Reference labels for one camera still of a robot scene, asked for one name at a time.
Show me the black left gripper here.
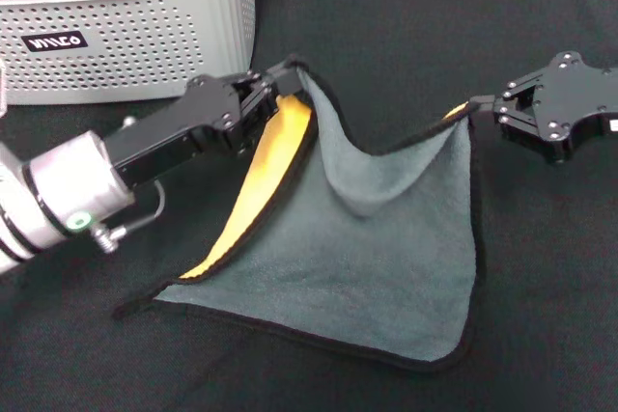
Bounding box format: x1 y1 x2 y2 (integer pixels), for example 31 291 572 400
103 59 310 189

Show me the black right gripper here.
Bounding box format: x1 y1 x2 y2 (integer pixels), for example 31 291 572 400
466 50 618 165

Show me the yellow and grey towel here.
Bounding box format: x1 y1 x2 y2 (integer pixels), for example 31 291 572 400
113 54 487 374

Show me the grey perforated storage box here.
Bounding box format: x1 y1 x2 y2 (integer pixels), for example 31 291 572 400
0 0 257 105

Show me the black tablecloth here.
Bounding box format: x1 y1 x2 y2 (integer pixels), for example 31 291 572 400
0 0 618 412

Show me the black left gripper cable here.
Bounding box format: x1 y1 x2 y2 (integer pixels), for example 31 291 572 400
94 179 168 255

